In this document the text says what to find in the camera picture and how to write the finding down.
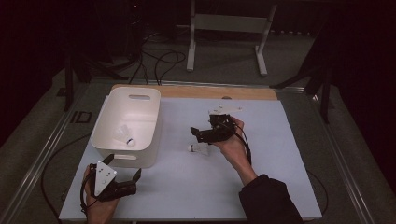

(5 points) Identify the wooden table board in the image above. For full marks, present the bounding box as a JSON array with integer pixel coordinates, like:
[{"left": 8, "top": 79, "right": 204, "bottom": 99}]
[{"left": 111, "top": 83, "right": 278, "bottom": 101}]

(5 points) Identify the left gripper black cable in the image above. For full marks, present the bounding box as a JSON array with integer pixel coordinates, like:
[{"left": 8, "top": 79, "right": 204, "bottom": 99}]
[{"left": 79, "top": 170, "right": 98, "bottom": 217}]

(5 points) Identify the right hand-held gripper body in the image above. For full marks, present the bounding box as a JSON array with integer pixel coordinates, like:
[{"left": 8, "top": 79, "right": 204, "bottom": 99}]
[{"left": 198, "top": 104, "right": 244, "bottom": 145}]

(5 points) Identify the white plastic bin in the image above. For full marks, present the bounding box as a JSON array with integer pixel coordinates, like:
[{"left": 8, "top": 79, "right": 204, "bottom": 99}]
[{"left": 90, "top": 86, "right": 163, "bottom": 170}]

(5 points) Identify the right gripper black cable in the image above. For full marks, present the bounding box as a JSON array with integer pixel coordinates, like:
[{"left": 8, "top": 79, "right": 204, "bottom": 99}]
[{"left": 218, "top": 120, "right": 253, "bottom": 166}]

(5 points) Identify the white metal stand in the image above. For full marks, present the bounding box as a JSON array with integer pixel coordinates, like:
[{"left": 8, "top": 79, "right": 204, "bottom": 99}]
[{"left": 176, "top": 0, "right": 278, "bottom": 77}]

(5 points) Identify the looped black floor cable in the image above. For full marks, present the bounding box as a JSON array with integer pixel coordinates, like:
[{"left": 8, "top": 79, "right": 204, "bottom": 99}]
[{"left": 129, "top": 31, "right": 187, "bottom": 87}]

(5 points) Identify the person's right hand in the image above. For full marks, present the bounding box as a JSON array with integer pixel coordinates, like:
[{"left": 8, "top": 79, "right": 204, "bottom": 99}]
[{"left": 210, "top": 116, "right": 252, "bottom": 171}]

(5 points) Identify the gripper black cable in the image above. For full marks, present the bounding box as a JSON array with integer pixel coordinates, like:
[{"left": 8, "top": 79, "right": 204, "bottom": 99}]
[
  {"left": 218, "top": 120, "right": 253, "bottom": 166},
  {"left": 79, "top": 170, "right": 98, "bottom": 217}
]

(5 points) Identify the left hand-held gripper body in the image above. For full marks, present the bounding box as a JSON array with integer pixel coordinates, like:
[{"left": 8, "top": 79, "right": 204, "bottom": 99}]
[{"left": 89, "top": 160, "right": 138, "bottom": 203}]

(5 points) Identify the white table mat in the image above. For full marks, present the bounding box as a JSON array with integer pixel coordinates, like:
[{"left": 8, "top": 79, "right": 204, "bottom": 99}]
[{"left": 58, "top": 96, "right": 323, "bottom": 222}]

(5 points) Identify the white feather shuttlecock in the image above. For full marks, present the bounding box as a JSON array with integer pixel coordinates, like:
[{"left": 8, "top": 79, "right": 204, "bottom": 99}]
[
  {"left": 187, "top": 142, "right": 211, "bottom": 157},
  {"left": 112, "top": 124, "right": 136, "bottom": 147}
]

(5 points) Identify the person's left hand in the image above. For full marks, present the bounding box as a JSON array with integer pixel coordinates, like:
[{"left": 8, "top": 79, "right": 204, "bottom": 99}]
[{"left": 83, "top": 164, "right": 121, "bottom": 220}]

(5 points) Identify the black stand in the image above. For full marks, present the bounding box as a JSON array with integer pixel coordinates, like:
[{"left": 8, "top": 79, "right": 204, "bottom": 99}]
[
  {"left": 269, "top": 18, "right": 333, "bottom": 125},
  {"left": 63, "top": 50, "right": 129, "bottom": 113}
]

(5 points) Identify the thin black floor cable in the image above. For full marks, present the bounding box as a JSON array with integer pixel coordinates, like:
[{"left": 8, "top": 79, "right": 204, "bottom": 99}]
[
  {"left": 40, "top": 133, "right": 92, "bottom": 222},
  {"left": 306, "top": 171, "right": 330, "bottom": 217}
]

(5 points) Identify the metal floor rail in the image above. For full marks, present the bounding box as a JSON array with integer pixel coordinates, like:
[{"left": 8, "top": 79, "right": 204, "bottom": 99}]
[
  {"left": 309, "top": 91, "right": 376, "bottom": 224},
  {"left": 0, "top": 83, "right": 90, "bottom": 224}
]

